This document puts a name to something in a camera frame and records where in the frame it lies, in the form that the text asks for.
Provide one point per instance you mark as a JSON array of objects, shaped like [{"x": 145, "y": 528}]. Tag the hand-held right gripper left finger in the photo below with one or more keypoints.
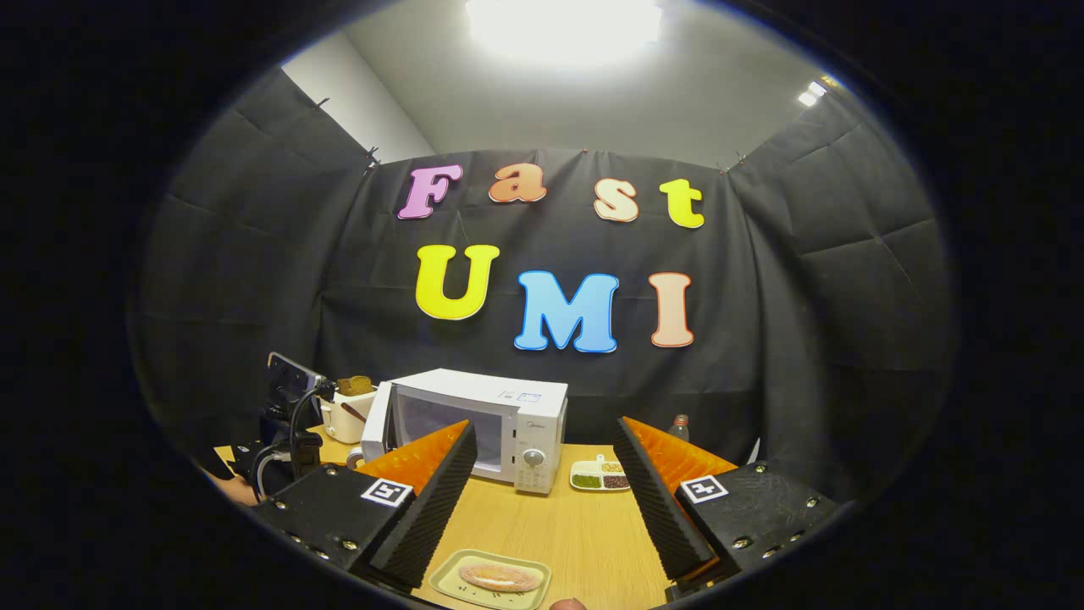
[{"x": 432, "y": 517}]

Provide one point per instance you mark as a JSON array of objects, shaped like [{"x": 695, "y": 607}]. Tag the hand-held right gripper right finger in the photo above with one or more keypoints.
[{"x": 660, "y": 508}]

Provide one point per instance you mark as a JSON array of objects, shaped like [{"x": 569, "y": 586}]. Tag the oblong orange bread roll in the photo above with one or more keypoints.
[{"x": 500, "y": 578}]

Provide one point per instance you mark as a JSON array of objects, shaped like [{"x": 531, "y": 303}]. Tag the white microwave oven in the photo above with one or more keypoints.
[{"x": 474, "y": 394}]

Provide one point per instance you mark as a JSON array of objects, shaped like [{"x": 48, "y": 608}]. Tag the pale green rectangular plate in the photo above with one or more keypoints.
[{"x": 445, "y": 576}]

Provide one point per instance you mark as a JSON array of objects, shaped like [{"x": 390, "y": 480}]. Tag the brown bread slice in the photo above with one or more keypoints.
[{"x": 354, "y": 385}]

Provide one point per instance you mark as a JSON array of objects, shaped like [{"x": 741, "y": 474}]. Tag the white divided dish of beans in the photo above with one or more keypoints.
[{"x": 600, "y": 476}]

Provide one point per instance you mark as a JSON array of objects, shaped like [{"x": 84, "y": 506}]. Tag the white toaster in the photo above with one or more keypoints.
[{"x": 343, "y": 428}]

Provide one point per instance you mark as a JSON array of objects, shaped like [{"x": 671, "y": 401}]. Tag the clear plastic bottle red label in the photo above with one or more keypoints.
[{"x": 678, "y": 428}]

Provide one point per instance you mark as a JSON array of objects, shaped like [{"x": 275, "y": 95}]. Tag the black backdrop cloth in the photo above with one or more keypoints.
[{"x": 804, "y": 296}]

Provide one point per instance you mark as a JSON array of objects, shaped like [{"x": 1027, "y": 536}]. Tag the small ceiling light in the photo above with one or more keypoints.
[{"x": 811, "y": 93}]

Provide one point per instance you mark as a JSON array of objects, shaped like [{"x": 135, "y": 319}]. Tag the large ceiling light panel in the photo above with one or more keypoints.
[{"x": 563, "y": 25}]

